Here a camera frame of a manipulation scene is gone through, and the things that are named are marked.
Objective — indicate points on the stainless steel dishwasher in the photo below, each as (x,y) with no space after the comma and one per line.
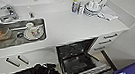
(80,63)

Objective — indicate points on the white saucer plate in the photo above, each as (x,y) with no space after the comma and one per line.
(29,36)

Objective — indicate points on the white mug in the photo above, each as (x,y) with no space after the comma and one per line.
(30,28)

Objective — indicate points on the white drawer front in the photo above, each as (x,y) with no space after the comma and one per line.
(107,36)
(103,42)
(98,48)

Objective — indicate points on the dish soap bottle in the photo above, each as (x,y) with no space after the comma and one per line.
(75,6)

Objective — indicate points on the chrome sink faucet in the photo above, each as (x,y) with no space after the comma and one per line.
(8,13)

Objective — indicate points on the white stacked dishes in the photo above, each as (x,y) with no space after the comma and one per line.
(93,8)

